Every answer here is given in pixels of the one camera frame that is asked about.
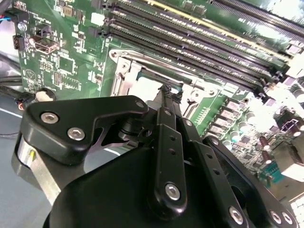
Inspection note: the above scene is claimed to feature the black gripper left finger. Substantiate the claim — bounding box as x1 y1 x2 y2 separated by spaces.
20 84 189 216

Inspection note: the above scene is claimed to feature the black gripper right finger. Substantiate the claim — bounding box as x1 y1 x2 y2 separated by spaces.
172 91 299 228

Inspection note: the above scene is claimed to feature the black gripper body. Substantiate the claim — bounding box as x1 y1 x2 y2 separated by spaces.
47 146 231 228

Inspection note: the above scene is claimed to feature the metal socket cover frame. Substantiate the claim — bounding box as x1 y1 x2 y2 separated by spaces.
118 56 214 103

